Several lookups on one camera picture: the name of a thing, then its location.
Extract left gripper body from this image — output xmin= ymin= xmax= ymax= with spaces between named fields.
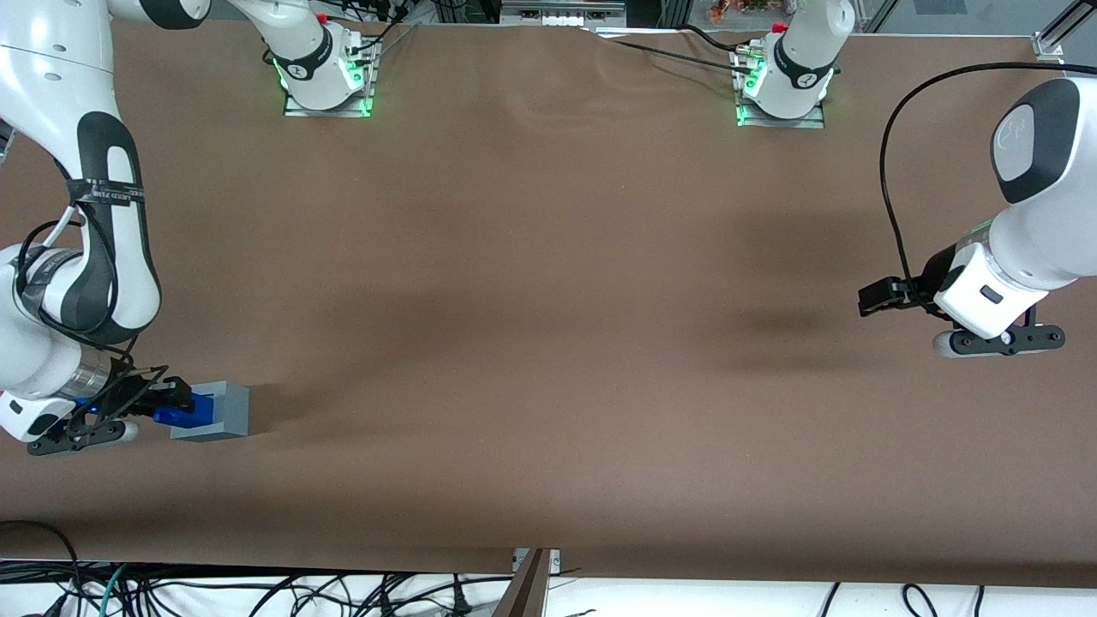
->
xmin=921 ymin=243 xmax=1052 ymax=340

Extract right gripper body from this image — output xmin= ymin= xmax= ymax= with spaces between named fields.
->
xmin=0 ymin=377 xmax=153 ymax=443

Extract blue plastic part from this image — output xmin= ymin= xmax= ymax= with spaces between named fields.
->
xmin=153 ymin=393 xmax=218 ymax=428

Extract gray cube base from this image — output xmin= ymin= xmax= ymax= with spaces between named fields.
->
xmin=170 ymin=381 xmax=252 ymax=443

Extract orange plastic items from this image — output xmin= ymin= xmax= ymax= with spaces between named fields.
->
xmin=706 ymin=0 xmax=794 ymax=24

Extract brown table cover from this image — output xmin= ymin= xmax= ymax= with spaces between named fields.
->
xmin=0 ymin=15 xmax=1097 ymax=589

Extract white power strip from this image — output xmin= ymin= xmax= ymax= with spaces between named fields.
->
xmin=501 ymin=0 xmax=627 ymax=27

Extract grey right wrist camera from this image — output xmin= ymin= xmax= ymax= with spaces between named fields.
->
xmin=27 ymin=419 xmax=141 ymax=458

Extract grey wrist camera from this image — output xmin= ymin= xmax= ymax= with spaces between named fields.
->
xmin=27 ymin=419 xmax=141 ymax=458
xmin=932 ymin=304 xmax=1067 ymax=359

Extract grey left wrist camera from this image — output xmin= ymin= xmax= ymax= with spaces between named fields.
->
xmin=932 ymin=304 xmax=1067 ymax=359

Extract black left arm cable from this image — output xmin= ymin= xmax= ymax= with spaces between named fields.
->
xmin=879 ymin=62 xmax=1097 ymax=301

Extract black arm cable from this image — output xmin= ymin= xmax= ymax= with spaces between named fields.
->
xmin=13 ymin=176 xmax=169 ymax=383
xmin=879 ymin=62 xmax=1097 ymax=301

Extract black looped floor cable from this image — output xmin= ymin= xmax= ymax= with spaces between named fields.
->
xmin=0 ymin=519 xmax=83 ymax=601

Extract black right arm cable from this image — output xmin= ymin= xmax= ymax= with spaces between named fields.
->
xmin=13 ymin=176 xmax=169 ymax=383

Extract teal cable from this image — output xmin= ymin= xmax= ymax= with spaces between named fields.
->
xmin=81 ymin=563 xmax=131 ymax=617

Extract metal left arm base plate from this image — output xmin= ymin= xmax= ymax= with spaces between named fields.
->
xmin=734 ymin=47 xmax=826 ymax=129

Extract aluminium frame extrusion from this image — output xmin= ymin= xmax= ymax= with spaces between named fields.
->
xmin=1040 ymin=0 xmax=1097 ymax=54

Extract short black table cable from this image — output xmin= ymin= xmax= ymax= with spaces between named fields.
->
xmin=680 ymin=23 xmax=757 ymax=55

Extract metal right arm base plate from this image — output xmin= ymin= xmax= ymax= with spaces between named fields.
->
xmin=283 ymin=39 xmax=376 ymax=118

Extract long black table cable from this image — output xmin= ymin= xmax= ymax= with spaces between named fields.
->
xmin=591 ymin=33 xmax=755 ymax=78

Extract dark frame strut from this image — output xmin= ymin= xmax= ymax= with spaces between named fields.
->
xmin=492 ymin=548 xmax=552 ymax=617

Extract black base connector cables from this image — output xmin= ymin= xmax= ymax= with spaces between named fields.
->
xmin=330 ymin=0 xmax=423 ymax=57

